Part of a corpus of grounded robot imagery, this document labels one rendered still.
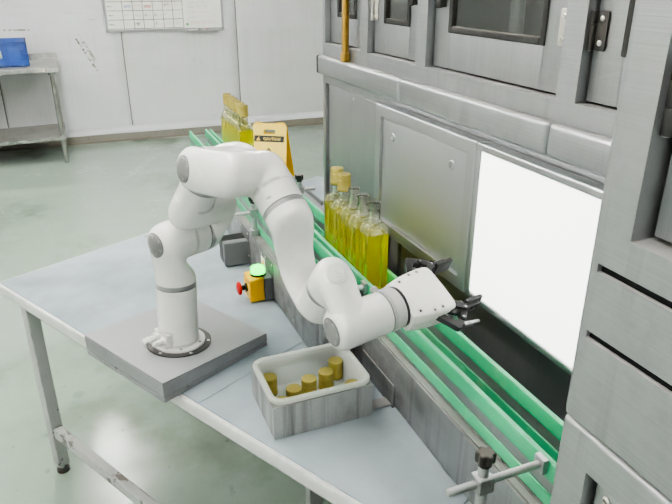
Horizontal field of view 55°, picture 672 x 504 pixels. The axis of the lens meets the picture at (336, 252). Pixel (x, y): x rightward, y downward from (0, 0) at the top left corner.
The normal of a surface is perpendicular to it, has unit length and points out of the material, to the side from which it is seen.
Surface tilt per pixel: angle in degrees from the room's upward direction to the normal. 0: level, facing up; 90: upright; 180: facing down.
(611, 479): 90
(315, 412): 90
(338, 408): 90
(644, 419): 90
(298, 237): 102
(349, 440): 0
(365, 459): 0
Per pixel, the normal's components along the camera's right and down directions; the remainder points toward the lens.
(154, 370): 0.04, -0.93
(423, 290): 0.25, -0.64
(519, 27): -0.93, 0.15
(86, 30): 0.37, 0.37
